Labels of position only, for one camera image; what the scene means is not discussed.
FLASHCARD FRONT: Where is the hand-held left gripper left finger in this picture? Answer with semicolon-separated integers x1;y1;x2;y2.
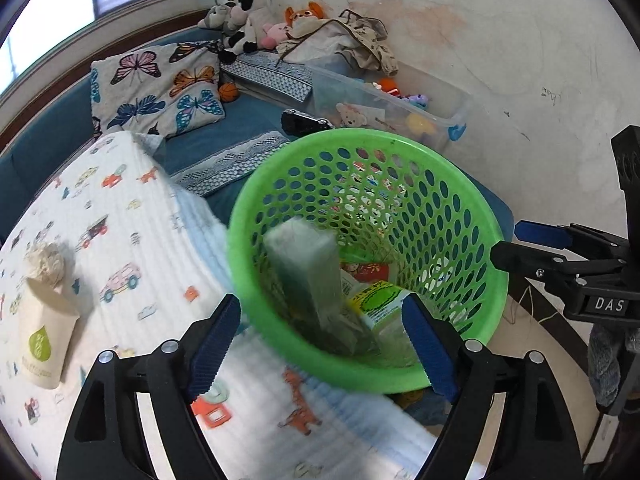
56;294;242;480

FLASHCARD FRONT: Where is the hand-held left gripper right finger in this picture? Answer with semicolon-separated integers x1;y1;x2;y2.
400;292;586;480

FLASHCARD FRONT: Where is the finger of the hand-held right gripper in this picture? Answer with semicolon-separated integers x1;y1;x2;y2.
514;219;628;256
490;241;623;287

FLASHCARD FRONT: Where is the yellow snack packet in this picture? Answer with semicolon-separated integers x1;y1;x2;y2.
346;281;410;332

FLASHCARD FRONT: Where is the white milk carton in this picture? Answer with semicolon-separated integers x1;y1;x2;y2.
263;217;373;356

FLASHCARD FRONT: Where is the green plastic basket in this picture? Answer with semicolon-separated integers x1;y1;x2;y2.
226;128;510;395

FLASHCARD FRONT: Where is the person's right hand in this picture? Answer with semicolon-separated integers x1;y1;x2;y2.
587;321;640;407

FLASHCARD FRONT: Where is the red printed wrapper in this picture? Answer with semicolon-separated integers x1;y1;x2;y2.
342;261;392;282

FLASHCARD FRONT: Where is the clear plastic storage box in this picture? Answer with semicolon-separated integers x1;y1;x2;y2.
305;62;473;153

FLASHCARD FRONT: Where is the yellow toy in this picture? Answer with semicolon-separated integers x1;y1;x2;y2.
407;112;437;134

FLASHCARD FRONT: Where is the white tissue pack green leaf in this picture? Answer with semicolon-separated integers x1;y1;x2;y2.
19;277;80;390

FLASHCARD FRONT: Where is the lace trimmed blue cushion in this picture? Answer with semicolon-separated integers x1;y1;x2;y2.
172;130;293;198

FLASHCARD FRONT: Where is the crumpled paper ball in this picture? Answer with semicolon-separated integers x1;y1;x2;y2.
24;242;67;291

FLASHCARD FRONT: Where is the bear picture card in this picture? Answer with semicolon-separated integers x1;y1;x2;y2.
336;102;372;129

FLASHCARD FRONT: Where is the blue sofa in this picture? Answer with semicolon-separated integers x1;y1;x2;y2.
0;25;516;246

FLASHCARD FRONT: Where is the black folded tool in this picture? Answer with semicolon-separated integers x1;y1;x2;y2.
281;110;333;136

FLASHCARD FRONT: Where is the beige patterned cloth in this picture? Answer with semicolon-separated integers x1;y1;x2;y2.
276;9;399;73

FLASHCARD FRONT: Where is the butterfly print pillow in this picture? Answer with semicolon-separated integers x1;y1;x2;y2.
90;42;226;141

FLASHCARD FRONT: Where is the blue white patterned mat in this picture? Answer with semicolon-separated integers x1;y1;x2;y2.
220;52;315;103

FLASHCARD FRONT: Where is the orange fox plush toy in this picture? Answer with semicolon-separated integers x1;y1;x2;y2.
285;1;326;29

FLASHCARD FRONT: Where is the pink pig plush toy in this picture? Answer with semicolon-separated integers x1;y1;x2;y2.
261;22;293;50

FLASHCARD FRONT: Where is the cow plush toy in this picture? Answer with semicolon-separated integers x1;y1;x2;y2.
222;0;273;54

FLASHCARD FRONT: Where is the grey plush toy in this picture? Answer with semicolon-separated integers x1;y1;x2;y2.
197;4;236;31

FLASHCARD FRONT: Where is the window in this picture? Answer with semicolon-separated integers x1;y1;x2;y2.
0;0;193;98

